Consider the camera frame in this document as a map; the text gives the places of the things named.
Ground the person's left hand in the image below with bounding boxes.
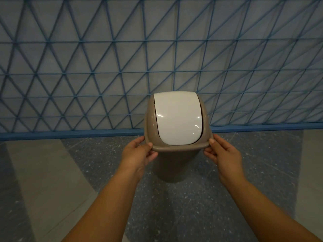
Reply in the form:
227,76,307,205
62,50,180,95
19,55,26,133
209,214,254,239
121,136,158,183

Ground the person's right hand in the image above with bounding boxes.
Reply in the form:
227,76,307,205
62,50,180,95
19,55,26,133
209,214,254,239
203,134,246,184

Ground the taupe swing-lid trash bin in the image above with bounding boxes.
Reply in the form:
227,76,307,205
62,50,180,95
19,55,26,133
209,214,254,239
144,91,215,184

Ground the person's left forearm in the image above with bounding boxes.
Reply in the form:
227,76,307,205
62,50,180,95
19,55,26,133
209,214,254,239
61,162,142,242

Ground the person's right forearm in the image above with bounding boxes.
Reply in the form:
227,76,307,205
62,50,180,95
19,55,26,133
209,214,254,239
219,174,323,242

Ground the blue metal lattice railing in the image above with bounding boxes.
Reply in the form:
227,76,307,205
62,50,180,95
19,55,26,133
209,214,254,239
0,0,323,141

